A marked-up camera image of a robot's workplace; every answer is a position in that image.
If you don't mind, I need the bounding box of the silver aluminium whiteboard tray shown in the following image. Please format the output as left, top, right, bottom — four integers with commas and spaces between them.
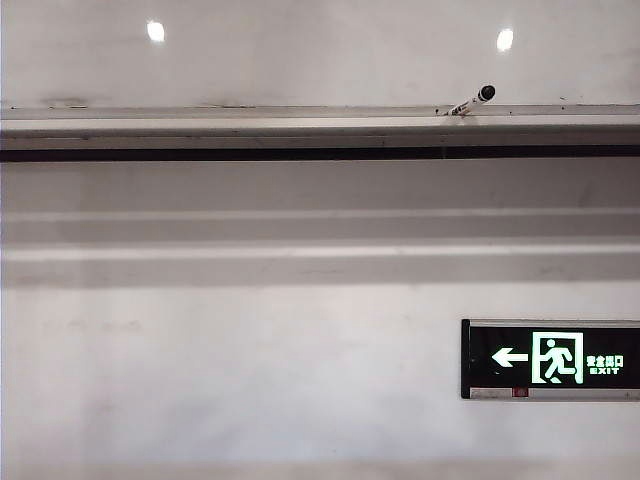
0, 103, 640, 163

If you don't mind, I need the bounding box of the white marker with black cap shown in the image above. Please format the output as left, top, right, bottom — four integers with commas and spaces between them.
435, 84, 497, 118

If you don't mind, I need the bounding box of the black green exit sign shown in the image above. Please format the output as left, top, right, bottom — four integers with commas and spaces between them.
460, 318, 640, 402

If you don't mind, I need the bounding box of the white glossy whiteboard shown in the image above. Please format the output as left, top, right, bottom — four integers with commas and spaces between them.
0, 0, 640, 109

